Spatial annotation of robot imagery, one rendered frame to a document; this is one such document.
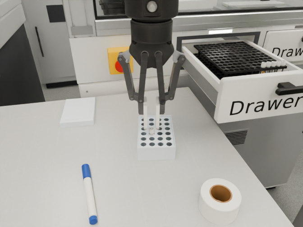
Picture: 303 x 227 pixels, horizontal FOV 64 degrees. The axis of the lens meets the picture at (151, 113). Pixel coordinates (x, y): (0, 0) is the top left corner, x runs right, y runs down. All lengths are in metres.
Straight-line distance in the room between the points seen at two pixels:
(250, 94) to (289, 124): 0.70
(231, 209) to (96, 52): 0.56
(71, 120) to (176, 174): 0.32
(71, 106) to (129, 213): 0.39
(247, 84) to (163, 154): 0.23
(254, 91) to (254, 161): 0.77
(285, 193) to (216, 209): 1.23
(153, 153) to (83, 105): 0.29
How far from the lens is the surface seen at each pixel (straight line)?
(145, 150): 0.54
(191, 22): 0.81
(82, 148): 0.61
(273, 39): 0.95
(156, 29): 0.43
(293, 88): 0.59
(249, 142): 1.20
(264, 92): 0.60
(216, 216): 0.45
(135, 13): 0.42
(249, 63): 0.72
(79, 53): 0.78
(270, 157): 1.35
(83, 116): 0.69
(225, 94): 0.55
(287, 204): 1.60
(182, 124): 0.67
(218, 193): 0.49
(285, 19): 0.98
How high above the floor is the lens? 1.15
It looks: 33 degrees down
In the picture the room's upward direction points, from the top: straight up
